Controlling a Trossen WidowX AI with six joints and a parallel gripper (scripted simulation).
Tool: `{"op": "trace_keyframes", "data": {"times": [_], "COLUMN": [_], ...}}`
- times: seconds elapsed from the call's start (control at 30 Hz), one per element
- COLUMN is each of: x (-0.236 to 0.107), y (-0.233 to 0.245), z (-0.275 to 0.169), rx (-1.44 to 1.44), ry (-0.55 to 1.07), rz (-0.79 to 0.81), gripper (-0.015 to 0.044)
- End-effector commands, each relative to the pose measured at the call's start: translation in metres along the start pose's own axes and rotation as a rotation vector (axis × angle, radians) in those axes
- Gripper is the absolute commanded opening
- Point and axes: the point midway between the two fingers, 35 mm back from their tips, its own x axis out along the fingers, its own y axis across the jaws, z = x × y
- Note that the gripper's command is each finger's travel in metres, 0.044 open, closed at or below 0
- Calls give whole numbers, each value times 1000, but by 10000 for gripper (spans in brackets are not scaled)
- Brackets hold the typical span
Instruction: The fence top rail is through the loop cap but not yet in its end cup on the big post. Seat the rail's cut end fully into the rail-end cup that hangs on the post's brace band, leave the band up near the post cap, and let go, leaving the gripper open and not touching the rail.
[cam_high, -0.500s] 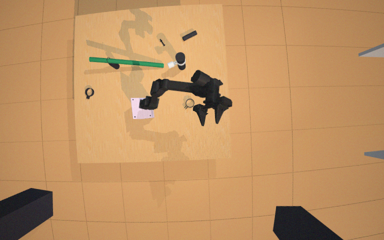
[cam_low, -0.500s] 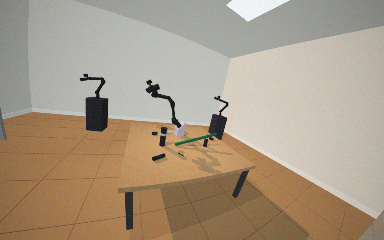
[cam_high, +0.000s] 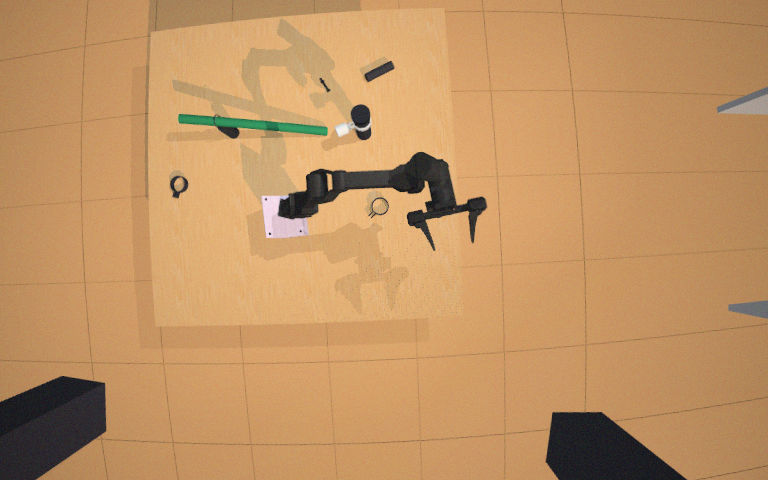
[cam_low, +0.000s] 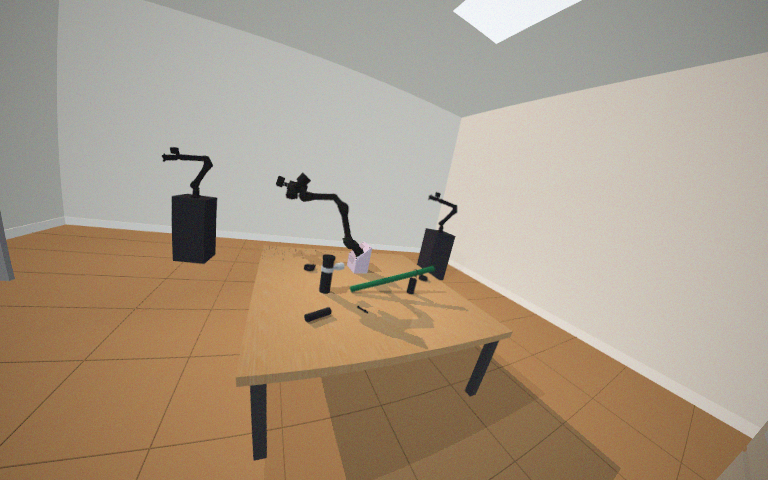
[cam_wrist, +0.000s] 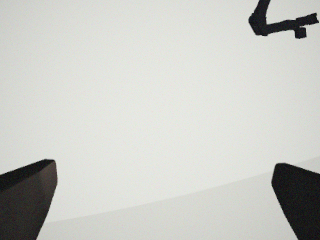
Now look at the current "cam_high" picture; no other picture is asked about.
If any green cylinder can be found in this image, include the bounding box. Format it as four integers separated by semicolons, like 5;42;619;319
178;114;328;136

